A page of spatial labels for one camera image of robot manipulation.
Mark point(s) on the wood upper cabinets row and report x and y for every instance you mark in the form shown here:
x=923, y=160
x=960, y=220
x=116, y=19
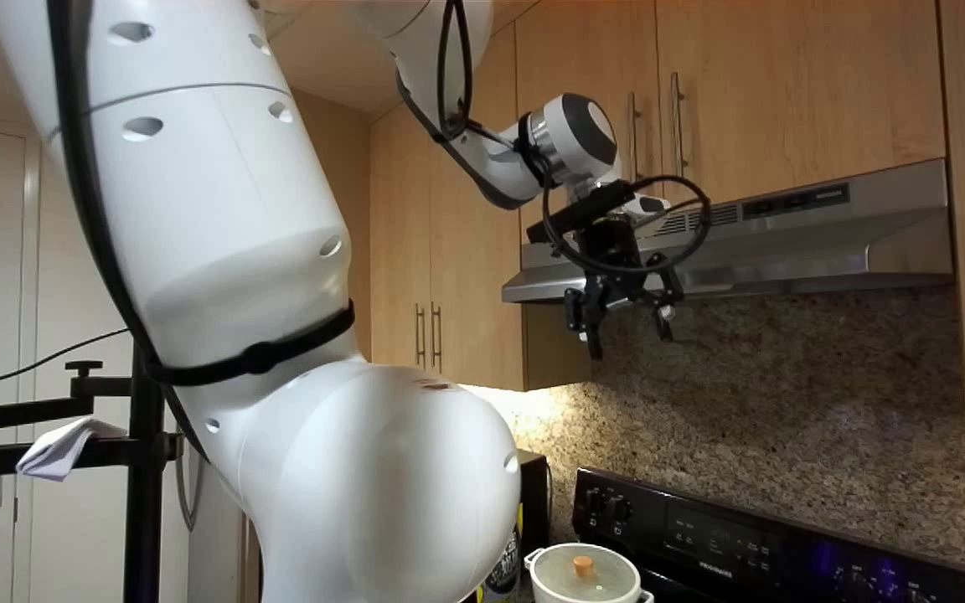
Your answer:
x=438, y=261

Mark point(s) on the white pot with lid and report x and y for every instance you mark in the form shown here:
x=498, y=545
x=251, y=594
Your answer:
x=585, y=575

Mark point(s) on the black camera stand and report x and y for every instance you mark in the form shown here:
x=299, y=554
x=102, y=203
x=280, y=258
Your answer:
x=83, y=491

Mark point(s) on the wood cupboard door with handle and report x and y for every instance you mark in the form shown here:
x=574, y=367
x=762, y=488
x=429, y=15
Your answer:
x=770, y=95

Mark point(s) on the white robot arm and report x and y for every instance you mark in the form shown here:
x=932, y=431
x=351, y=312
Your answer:
x=225, y=254

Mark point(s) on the stainless steel range hood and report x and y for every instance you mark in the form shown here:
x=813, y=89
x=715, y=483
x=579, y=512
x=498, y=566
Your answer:
x=883, y=230

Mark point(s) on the white crumpled paper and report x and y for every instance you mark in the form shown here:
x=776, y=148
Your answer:
x=55, y=453

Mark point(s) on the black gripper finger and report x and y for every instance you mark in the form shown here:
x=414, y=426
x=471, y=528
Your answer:
x=662, y=297
x=585, y=315

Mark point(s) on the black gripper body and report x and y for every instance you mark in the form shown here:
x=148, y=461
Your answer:
x=616, y=257

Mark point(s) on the light wood cupboard door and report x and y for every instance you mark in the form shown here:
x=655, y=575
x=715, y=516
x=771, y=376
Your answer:
x=580, y=76

